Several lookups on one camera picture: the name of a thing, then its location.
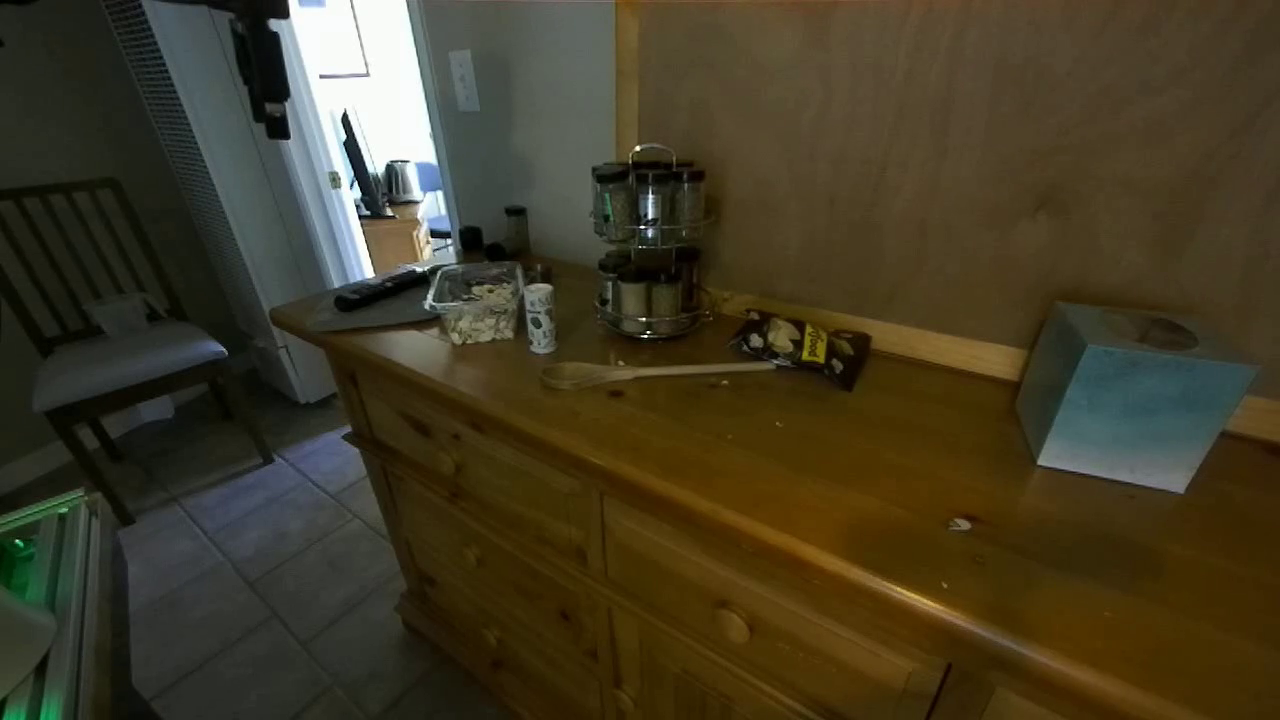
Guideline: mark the black remote control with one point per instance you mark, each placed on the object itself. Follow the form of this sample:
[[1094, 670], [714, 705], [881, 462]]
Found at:
[[367, 295]]

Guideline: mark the dark snack packet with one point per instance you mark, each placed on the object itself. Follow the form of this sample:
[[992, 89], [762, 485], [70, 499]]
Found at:
[[831, 352]]

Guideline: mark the robot base stand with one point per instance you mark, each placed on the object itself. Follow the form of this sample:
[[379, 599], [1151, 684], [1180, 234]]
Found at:
[[57, 636]]

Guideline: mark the dark wooden chair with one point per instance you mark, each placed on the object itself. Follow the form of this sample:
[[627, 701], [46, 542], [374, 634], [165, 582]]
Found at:
[[103, 312]]

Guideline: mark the wooden spoon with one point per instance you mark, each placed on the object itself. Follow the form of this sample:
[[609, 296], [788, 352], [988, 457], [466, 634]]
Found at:
[[581, 372]]

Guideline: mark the rotating spice rack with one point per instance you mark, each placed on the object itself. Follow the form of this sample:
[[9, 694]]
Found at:
[[651, 214]]

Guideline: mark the blue tissue box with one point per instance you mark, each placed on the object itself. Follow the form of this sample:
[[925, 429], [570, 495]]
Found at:
[[1125, 394]]

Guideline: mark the wooden back board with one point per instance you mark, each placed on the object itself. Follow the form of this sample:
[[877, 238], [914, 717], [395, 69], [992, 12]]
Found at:
[[950, 168]]

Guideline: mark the small white cup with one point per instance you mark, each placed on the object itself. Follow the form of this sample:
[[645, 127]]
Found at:
[[538, 318]]

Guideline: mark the wooden dresser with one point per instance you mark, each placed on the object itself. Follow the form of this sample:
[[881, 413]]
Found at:
[[908, 499]]

